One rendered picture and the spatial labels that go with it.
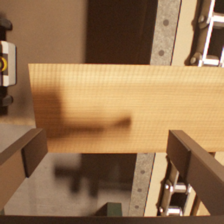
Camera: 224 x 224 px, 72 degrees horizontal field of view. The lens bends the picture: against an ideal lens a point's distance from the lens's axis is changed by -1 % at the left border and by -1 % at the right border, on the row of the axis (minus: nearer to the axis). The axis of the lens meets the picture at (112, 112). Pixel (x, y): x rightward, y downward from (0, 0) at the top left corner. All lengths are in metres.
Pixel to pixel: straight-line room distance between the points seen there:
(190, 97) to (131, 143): 0.12
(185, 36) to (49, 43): 0.97
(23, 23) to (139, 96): 1.10
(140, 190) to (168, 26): 0.34
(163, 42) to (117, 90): 0.13
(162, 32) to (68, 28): 0.91
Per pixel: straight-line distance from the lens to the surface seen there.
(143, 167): 0.37
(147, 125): 0.27
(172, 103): 0.27
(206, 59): 0.32
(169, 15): 0.33
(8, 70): 1.16
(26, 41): 1.25
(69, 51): 1.15
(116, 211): 1.55
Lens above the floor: 1.12
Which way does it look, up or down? 74 degrees down
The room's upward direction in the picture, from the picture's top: 177 degrees clockwise
